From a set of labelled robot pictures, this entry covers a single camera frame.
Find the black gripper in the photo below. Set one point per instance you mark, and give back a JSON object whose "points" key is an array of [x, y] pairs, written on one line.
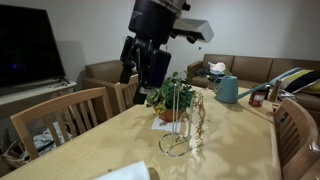
{"points": [[150, 63]]}

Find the white tissue roll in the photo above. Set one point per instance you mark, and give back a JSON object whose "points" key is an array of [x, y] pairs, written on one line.
{"points": [[135, 171]]}

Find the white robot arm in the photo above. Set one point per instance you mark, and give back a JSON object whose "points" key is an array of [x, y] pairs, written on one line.
{"points": [[152, 22]]}

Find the far left wooden chair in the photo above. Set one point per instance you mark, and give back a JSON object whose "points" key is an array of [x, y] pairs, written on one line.
{"points": [[125, 93]]}

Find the wooden chair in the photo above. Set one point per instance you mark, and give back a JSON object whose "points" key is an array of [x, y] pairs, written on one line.
{"points": [[75, 113], [125, 93], [297, 139]]}

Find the brown leather armchair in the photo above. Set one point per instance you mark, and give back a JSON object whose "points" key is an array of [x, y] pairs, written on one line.
{"points": [[104, 74]]}

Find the potted green plant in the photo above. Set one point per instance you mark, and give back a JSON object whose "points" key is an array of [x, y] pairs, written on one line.
{"points": [[160, 99]]}

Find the white paper under plant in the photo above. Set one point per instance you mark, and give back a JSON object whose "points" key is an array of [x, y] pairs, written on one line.
{"points": [[159, 124]]}

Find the near left wooden chair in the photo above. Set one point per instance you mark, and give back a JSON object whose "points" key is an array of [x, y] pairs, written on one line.
{"points": [[75, 113]]}

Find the metal paper towel holder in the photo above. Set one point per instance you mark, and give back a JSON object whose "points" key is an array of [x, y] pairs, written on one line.
{"points": [[174, 144]]}

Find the clothes pile on sofa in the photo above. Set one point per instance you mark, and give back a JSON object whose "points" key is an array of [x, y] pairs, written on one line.
{"points": [[215, 72]]}

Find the teal watering can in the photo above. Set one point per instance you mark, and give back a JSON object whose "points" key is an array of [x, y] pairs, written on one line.
{"points": [[227, 91]]}

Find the black flat screen television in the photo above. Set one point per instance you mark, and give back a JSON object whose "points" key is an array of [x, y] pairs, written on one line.
{"points": [[28, 49]]}

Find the white tv stand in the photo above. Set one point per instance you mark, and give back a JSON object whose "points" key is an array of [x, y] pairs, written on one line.
{"points": [[6, 99]]}

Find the brown leather sofa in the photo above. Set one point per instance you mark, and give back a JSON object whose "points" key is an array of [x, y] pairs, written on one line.
{"points": [[249, 70]]}

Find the red jar with black lid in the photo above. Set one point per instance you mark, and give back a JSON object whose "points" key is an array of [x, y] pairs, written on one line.
{"points": [[257, 97]]}

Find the wicker basket with cloth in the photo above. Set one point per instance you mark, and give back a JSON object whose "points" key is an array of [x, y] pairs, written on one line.
{"points": [[18, 154]]}

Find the striped cushion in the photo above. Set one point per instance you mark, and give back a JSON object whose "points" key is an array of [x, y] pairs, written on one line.
{"points": [[299, 80]]}

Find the right wooden chair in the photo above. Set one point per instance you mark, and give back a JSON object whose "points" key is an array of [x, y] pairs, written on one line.
{"points": [[297, 139]]}

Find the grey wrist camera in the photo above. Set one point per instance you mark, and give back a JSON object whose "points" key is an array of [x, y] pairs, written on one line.
{"points": [[192, 30]]}

